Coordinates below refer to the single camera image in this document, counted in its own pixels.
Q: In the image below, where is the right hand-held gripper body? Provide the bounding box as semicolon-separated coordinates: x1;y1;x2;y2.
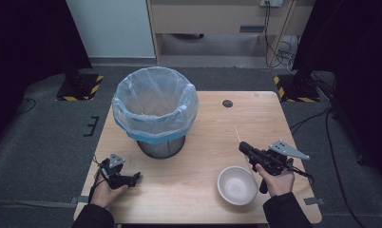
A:
251;140;311;195

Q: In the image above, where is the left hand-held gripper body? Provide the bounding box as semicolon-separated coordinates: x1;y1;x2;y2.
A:
98;153;134;190

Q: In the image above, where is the wooden chopstick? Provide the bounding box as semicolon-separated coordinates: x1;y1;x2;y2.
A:
233;125;255;174

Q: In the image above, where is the black mesh trash bin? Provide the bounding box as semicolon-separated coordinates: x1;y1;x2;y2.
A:
136;135;186;160

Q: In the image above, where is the white disposable bowl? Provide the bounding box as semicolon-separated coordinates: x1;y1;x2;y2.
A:
217;165;259;206

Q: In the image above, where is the translucent blue trash bag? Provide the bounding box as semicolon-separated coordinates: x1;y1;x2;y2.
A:
111;66;200;146

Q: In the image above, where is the person's left hand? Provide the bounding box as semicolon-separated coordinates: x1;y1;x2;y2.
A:
90;181;130;210

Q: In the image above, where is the person's right hand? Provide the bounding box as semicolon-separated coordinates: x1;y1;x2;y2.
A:
255;162;296;199

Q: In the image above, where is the black stand with striped base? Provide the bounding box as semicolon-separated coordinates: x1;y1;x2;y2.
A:
273;67;322;104
54;56;105;103

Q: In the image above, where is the black curtain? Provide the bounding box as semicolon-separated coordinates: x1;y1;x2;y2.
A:
0;0;93;146
291;0;382;181

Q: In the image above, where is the light wooden desk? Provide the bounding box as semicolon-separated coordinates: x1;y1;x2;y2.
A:
146;0;317;67

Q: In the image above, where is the white power strip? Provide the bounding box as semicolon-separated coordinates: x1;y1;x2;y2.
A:
258;0;285;9

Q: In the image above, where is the left hand-held gripper cable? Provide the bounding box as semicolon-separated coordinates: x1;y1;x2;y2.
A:
87;155;108;205

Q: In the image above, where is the hand-held gripper cable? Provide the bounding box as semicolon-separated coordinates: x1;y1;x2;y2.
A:
87;155;108;205
292;165;315;186

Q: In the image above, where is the right hand-held gripper cable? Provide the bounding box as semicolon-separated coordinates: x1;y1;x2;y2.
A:
292;165;315;186

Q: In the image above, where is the long black floor cable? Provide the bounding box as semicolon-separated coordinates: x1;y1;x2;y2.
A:
289;106;369;228

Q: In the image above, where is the bundle of black cables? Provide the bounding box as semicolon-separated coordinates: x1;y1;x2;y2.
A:
263;2;300;69

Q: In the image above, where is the thin black floor cable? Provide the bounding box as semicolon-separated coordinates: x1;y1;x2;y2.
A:
15;97;38;116

